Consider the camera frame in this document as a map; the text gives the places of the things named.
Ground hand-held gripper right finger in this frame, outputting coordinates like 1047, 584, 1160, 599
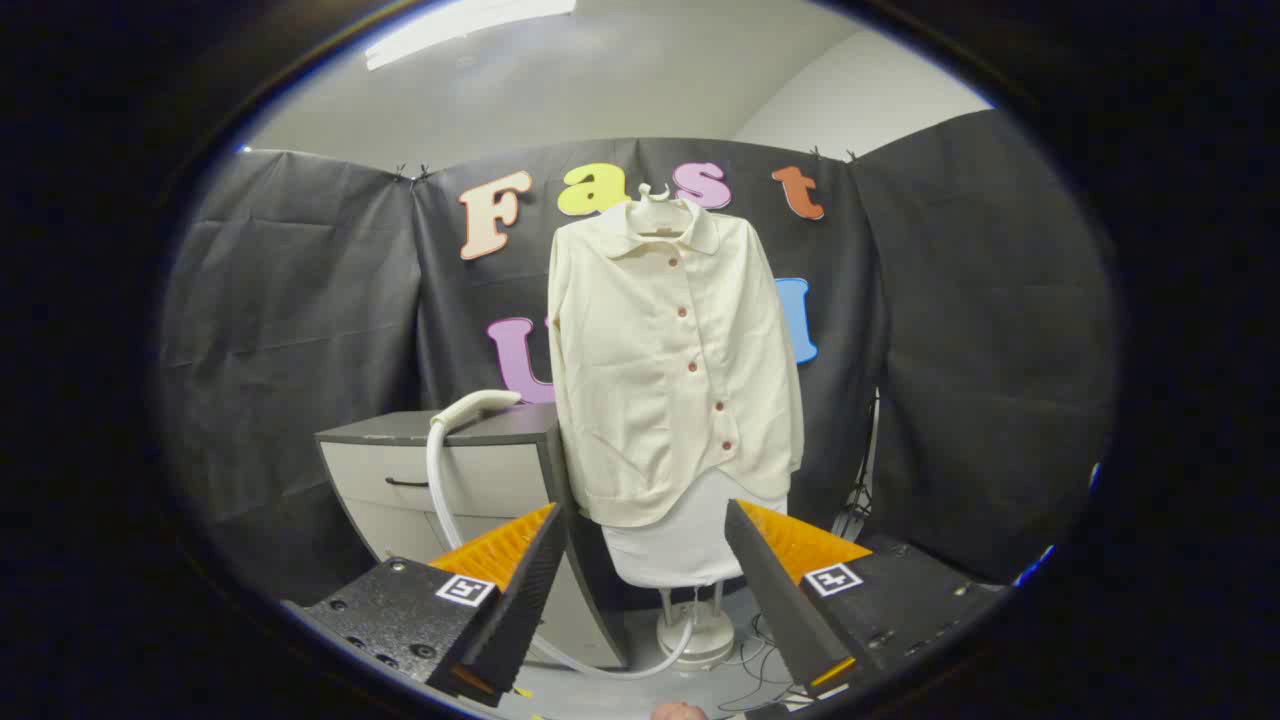
724, 498, 1009, 699

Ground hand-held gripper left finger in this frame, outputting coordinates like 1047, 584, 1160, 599
283, 502, 569, 709

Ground cream button shirt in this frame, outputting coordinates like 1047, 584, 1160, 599
547, 205, 806, 528

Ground grey cabinet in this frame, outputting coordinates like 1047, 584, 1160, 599
315, 403, 631, 669

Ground black hanging cables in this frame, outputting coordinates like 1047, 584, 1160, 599
832, 388, 883, 541

